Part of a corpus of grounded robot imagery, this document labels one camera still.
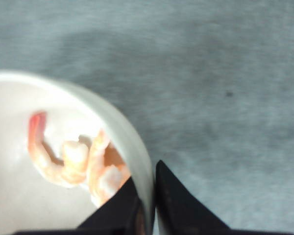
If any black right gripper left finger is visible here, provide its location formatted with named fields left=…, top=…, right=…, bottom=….
left=15, top=178, right=142, bottom=235

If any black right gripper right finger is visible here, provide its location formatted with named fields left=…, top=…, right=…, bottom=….
left=155, top=160, right=292, bottom=235

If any beige ceramic bowl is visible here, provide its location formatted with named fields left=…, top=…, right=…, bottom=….
left=0, top=70, right=154, bottom=235

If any pink curled shrimp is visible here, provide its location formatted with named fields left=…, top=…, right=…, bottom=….
left=86, top=130, right=131, bottom=208

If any pink shrimp with red tail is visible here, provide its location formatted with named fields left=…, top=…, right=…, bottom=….
left=27, top=112, right=89, bottom=188

